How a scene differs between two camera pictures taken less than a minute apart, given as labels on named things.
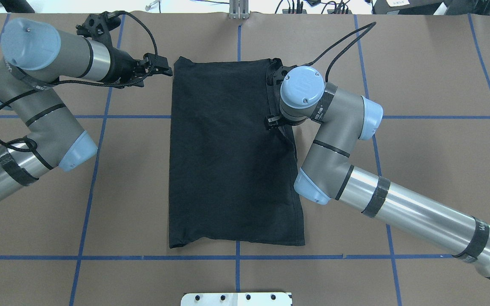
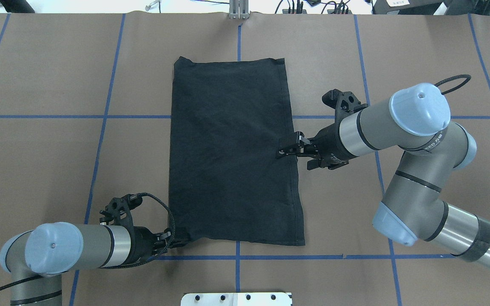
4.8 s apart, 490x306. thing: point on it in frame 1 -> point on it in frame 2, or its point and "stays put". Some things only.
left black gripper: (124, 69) -> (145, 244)
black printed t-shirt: (232, 179) stays put
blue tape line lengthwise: (92, 180) stays put
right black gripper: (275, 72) -> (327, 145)
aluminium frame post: (239, 9) stays put
